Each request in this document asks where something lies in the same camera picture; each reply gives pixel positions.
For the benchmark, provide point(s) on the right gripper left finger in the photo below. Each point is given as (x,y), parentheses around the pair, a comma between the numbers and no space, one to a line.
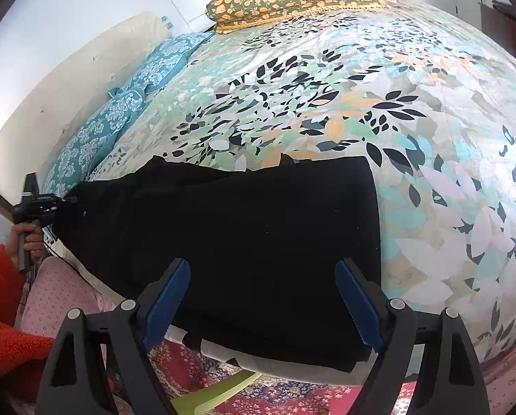
(75,380)

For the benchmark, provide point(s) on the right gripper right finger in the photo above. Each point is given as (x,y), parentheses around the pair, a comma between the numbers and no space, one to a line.
(449,380)

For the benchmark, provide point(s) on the black pants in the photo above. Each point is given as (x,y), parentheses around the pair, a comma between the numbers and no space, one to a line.
(261,246)

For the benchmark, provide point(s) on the left hand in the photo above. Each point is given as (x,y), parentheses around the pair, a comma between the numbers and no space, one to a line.
(33,242)

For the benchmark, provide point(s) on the orange fuzzy left sleeve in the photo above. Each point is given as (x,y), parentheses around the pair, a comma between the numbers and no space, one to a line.
(22,355)

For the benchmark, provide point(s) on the teal floral pillow near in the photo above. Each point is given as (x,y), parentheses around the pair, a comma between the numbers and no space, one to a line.
(93,141)

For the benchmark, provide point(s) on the teal floral pillow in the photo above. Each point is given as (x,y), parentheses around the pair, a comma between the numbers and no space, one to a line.
(93,141)
(168,59)

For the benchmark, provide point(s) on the red patterned rug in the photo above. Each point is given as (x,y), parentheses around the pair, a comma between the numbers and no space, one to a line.
(183,371)

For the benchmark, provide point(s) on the green plastic object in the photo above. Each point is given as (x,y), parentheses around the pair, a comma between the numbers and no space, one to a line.
(204,400)

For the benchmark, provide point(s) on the cream padded headboard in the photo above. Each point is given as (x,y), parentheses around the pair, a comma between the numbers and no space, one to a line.
(55,109)

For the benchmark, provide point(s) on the teal floral pillow far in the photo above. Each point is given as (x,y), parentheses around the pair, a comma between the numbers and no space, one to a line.
(168,59)

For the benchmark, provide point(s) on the floral leaf bedspread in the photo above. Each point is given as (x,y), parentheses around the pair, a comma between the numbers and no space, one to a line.
(429,100)

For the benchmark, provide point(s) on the dark red suitcase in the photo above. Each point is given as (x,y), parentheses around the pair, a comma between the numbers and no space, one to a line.
(498,22)

